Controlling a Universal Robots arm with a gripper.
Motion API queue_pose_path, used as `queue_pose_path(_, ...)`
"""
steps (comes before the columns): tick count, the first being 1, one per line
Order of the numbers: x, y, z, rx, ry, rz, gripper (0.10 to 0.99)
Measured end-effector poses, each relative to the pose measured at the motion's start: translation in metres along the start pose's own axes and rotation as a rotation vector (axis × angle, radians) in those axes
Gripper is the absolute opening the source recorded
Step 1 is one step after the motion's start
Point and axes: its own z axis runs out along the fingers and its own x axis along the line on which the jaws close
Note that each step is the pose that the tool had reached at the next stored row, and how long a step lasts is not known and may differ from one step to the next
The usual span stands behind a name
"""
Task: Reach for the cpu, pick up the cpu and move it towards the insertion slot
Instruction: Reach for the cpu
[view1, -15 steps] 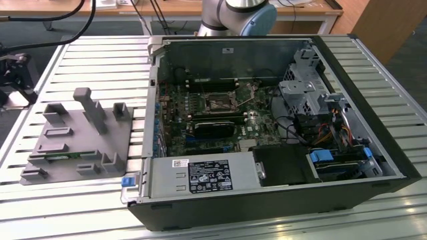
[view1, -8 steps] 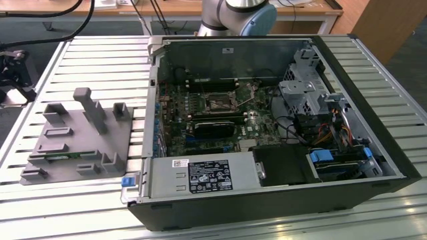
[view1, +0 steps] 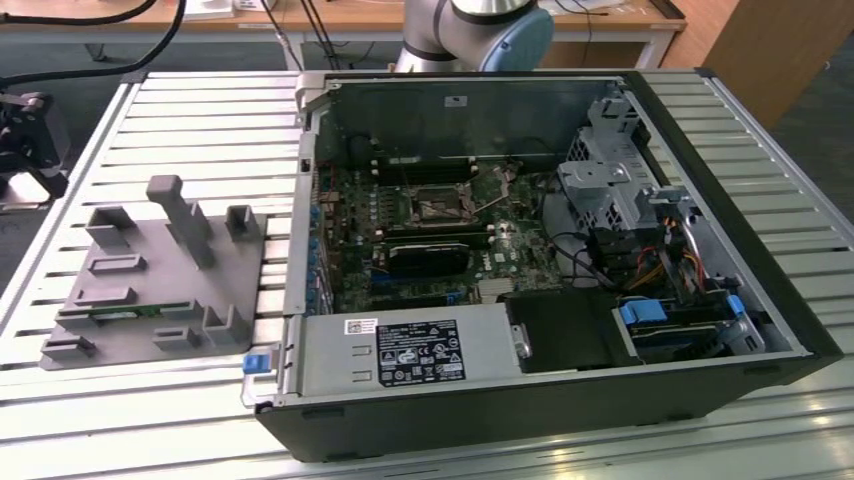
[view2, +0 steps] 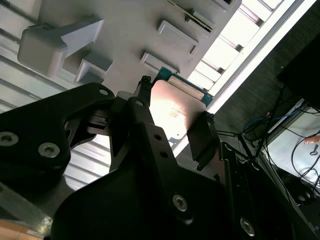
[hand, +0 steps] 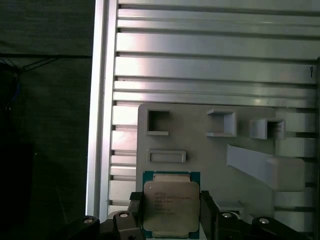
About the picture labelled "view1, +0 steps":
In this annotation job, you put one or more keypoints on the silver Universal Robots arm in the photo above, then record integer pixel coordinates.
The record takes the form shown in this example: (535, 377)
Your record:
(440, 30)

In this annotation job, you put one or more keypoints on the black RAM slot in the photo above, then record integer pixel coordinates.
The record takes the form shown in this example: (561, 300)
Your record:
(436, 240)
(423, 176)
(433, 230)
(420, 164)

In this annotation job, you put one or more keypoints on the CPU socket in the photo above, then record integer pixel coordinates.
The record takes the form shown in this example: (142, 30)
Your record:
(441, 207)

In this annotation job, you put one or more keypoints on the wooden desk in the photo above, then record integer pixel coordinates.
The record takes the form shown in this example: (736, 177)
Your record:
(120, 21)

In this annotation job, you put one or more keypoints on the gray plastic parts rack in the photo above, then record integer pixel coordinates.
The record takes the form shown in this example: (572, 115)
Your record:
(153, 285)

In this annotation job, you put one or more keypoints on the green RAM stick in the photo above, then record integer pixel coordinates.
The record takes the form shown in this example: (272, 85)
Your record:
(120, 314)

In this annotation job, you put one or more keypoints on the metal locking lever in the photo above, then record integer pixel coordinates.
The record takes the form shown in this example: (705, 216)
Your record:
(404, 179)

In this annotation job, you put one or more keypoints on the blue case latch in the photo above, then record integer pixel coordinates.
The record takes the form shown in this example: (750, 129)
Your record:
(257, 364)

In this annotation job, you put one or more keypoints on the silver power supply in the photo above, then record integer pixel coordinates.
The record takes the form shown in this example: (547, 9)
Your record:
(320, 350)

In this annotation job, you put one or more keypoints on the black graphics card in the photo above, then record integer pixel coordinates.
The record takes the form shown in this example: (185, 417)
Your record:
(427, 261)

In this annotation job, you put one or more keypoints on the black power supply label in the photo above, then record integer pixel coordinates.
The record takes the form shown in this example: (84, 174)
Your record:
(420, 352)

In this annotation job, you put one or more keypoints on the silver chipset heatsink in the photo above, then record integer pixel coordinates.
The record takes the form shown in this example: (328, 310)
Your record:
(496, 291)

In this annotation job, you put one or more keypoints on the green motherboard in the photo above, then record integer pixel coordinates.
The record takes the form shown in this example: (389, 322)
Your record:
(527, 240)

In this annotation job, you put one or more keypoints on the silver metal disk bay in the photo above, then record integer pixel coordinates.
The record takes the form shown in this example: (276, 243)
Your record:
(600, 190)

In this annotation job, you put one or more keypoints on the black open PC case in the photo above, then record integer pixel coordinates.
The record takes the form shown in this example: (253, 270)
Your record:
(467, 425)

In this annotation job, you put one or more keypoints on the black plastic air shroud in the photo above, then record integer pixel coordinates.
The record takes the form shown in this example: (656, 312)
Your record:
(567, 330)

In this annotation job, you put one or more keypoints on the hard disk in blue carrier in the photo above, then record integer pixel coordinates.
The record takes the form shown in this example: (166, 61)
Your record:
(643, 312)

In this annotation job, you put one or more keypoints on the blue drive clip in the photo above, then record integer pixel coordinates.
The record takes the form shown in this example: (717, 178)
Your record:
(735, 306)

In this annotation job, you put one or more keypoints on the wooden cabinet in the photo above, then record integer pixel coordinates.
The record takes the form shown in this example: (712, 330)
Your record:
(780, 50)

